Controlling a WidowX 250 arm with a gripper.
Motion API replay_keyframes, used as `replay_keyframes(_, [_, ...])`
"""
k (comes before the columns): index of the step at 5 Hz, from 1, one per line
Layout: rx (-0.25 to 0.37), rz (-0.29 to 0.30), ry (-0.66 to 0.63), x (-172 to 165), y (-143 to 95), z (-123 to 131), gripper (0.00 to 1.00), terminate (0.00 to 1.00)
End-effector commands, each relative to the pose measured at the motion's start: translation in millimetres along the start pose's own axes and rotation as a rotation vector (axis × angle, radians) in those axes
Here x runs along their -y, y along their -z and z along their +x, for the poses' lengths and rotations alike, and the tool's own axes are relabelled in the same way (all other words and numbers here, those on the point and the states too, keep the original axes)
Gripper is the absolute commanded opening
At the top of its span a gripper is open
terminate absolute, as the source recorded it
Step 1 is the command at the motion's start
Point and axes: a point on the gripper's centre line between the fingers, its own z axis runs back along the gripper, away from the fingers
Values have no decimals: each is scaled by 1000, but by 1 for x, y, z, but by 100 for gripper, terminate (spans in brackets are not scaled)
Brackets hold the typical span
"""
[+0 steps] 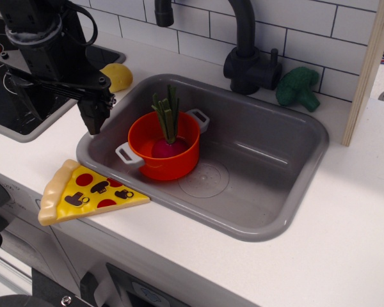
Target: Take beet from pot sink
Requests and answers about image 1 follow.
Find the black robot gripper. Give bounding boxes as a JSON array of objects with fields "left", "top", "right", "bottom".
[{"left": 0, "top": 19, "right": 115, "bottom": 135}]

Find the red beet with green stems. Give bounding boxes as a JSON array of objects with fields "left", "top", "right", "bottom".
[{"left": 152, "top": 84, "right": 189, "bottom": 159}]

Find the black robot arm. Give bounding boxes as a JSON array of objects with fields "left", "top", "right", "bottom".
[{"left": 0, "top": 1, "right": 115, "bottom": 135}]

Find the orange toy pot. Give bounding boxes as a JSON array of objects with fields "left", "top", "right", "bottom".
[{"left": 115, "top": 109, "right": 210, "bottom": 180}]

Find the grey plastic sink basin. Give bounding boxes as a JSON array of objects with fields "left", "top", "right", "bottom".
[{"left": 76, "top": 74, "right": 329, "bottom": 242}]

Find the yellow toy potato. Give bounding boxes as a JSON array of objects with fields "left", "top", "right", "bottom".
[{"left": 100, "top": 63, "right": 133, "bottom": 93}]

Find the toy pizza slice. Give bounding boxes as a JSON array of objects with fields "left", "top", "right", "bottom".
[{"left": 38, "top": 159, "right": 150, "bottom": 226}]

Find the black toy stovetop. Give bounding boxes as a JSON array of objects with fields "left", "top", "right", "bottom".
[{"left": 0, "top": 16, "right": 127, "bottom": 143}]

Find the black toy faucet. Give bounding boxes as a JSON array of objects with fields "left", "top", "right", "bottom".
[{"left": 154, "top": 0, "right": 283, "bottom": 96}]

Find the green toy broccoli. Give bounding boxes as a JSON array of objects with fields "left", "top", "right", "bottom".
[{"left": 276, "top": 67, "right": 320, "bottom": 112}]

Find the light wooden side panel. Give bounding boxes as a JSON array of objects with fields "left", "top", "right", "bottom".
[{"left": 341, "top": 0, "right": 384, "bottom": 146}]

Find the black braided cable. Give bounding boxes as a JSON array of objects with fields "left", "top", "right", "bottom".
[{"left": 63, "top": 0, "right": 99, "bottom": 47}]

